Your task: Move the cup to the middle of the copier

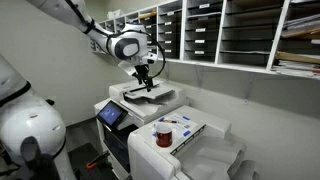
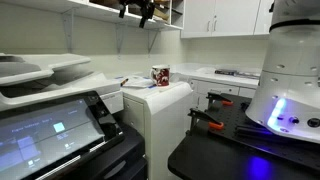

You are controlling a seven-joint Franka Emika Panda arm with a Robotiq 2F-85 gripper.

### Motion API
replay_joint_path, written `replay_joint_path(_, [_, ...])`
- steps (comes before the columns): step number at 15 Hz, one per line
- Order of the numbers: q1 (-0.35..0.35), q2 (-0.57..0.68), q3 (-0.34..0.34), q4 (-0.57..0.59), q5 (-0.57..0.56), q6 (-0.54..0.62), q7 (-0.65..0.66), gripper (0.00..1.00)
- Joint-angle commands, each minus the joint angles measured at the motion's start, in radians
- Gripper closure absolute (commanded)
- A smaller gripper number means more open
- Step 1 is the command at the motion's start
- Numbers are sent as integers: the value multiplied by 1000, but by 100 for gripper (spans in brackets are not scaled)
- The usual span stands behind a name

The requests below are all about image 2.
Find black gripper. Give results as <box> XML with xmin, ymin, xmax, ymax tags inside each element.
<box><xmin>118</xmin><ymin>0</ymin><xmax>156</xmax><ymax>29</ymax></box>

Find red patterned ceramic cup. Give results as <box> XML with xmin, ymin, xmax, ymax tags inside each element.
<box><xmin>149</xmin><ymin>64</ymin><xmax>171</xmax><ymax>88</ymax></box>

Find white office copier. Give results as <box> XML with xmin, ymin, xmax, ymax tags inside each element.
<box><xmin>0</xmin><ymin>52</ymin><xmax>150</xmax><ymax>180</ymax></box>

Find white copier finisher unit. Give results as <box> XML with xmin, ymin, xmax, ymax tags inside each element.
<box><xmin>120</xmin><ymin>80</ymin><xmax>194</xmax><ymax>180</ymax></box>

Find copier touchscreen control panel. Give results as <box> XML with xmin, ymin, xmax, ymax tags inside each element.
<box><xmin>0</xmin><ymin>90</ymin><xmax>126</xmax><ymax>180</ymax></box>

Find white cubby shelf unit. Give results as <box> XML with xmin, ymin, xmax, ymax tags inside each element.
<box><xmin>152</xmin><ymin>0</ymin><xmax>185</xmax><ymax>30</ymax></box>

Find white paper sheets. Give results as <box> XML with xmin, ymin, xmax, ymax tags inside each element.
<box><xmin>121</xmin><ymin>75</ymin><xmax>157</xmax><ymax>90</ymax></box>

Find white counter base cabinet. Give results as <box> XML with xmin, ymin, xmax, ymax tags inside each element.
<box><xmin>169</xmin><ymin>63</ymin><xmax>263</xmax><ymax>113</ymax></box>

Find dark flat object on counter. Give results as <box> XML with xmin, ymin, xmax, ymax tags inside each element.
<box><xmin>214</xmin><ymin>68</ymin><xmax>261</xmax><ymax>81</ymax></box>

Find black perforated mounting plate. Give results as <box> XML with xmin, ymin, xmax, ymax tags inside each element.
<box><xmin>188</xmin><ymin>92</ymin><xmax>320</xmax><ymax>175</ymax></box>

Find black cart table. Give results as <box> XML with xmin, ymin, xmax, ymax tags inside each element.
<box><xmin>167</xmin><ymin>132</ymin><xmax>320</xmax><ymax>180</ymax></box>

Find white shelf bracket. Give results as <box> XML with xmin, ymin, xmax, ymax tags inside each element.
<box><xmin>147</xmin><ymin>28</ymin><xmax>161</xmax><ymax>54</ymax></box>
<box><xmin>61</xmin><ymin>7</ymin><xmax>76</xmax><ymax>54</ymax></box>
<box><xmin>114</xmin><ymin>22</ymin><xmax>128</xmax><ymax>56</ymax></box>

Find white wall shelf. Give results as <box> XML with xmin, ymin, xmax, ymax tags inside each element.
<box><xmin>0</xmin><ymin>0</ymin><xmax>183</xmax><ymax>32</ymax></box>

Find white upper wall cabinets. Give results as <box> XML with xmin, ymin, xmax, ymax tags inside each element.
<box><xmin>180</xmin><ymin>0</ymin><xmax>275</xmax><ymax>39</ymax></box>

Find black clamp orange handle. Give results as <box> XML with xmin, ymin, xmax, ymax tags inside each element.
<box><xmin>205</xmin><ymin>91</ymin><xmax>235</xmax><ymax>107</ymax></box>
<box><xmin>187</xmin><ymin>107</ymin><xmax>225</xmax><ymax>131</ymax></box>

